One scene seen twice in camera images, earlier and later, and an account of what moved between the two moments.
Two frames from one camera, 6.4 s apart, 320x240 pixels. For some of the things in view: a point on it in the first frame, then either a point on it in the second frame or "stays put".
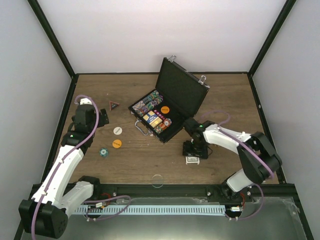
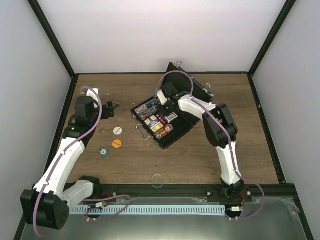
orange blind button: [116, 143] stays put
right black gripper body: [196, 149] → [169, 110]
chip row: [153, 95] → [155, 102]
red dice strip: [159, 114] → [161, 120]
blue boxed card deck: [192, 160] → [171, 116]
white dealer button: [117, 130] stays put
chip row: [157, 101] → [151, 111]
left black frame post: [52, 36] stays put
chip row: [160, 127] → [160, 134]
